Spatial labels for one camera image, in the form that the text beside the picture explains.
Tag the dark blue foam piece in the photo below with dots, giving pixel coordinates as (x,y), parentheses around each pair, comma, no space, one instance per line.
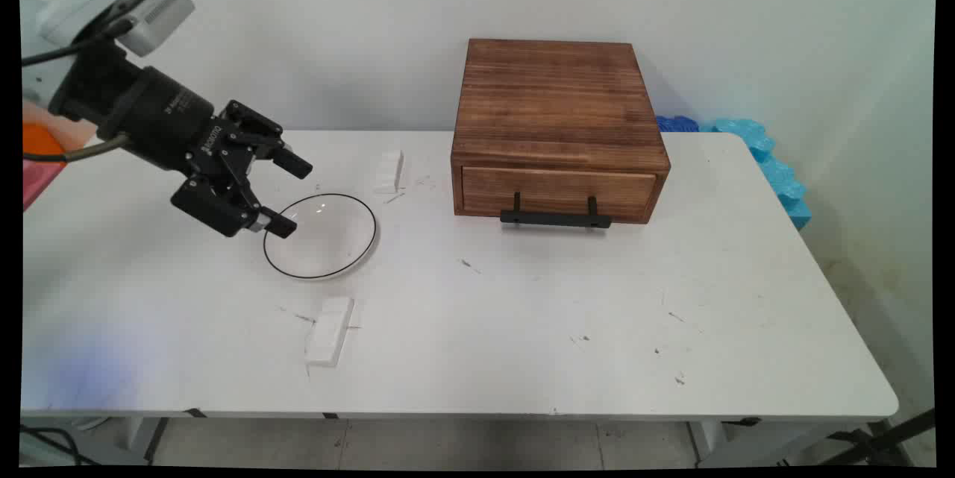
(675,124)

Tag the black metal stand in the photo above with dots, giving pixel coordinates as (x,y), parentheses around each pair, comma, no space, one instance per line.
(880,437)

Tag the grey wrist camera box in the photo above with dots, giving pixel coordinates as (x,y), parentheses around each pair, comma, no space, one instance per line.
(160,12)

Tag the cyan foam piece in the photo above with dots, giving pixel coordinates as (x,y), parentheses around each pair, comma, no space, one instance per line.
(776,168)

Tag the pink object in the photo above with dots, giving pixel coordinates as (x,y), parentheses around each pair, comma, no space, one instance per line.
(37,180)

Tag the orange object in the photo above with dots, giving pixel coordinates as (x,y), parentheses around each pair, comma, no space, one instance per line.
(41,144)

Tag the large white foam block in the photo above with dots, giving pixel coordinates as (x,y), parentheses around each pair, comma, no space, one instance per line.
(329,331)

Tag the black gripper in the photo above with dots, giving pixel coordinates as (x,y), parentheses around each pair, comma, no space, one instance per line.
(157,116)

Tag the wooden drawer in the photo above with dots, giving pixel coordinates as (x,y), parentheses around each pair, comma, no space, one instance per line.
(559,191)

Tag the brown wooden drawer cabinet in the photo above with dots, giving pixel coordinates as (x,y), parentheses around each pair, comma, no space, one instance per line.
(556,98)

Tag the small white foam block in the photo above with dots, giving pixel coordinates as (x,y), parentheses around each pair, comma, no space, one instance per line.
(389,171)

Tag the white plate with black rim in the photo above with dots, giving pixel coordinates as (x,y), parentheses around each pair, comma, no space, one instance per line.
(321,239)

